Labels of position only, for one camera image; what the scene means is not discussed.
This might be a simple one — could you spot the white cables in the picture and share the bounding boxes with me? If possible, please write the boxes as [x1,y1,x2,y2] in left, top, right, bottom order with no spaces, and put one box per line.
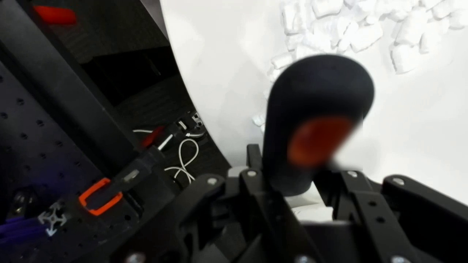
[131,112,206,187]

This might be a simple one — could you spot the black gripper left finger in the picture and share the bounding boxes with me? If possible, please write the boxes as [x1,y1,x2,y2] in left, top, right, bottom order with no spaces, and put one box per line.
[106,143,294,263]

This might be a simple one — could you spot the pile of white pieces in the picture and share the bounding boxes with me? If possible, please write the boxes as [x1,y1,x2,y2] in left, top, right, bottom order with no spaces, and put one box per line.
[269,0,468,76]

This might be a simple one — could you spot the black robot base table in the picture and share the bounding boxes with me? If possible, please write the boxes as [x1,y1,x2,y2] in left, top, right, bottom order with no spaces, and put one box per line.
[0,0,231,263]

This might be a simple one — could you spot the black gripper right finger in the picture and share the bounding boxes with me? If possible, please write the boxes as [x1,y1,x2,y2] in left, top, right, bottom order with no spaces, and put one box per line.
[311,157,468,263]

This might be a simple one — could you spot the black clamp orange handle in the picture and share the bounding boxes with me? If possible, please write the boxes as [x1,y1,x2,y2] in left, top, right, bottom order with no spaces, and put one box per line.
[0,8,162,219]
[29,3,79,27]
[139,124,166,152]

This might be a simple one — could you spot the round white table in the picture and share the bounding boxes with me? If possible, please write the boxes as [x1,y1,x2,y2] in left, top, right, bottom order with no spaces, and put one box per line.
[159,0,468,225]

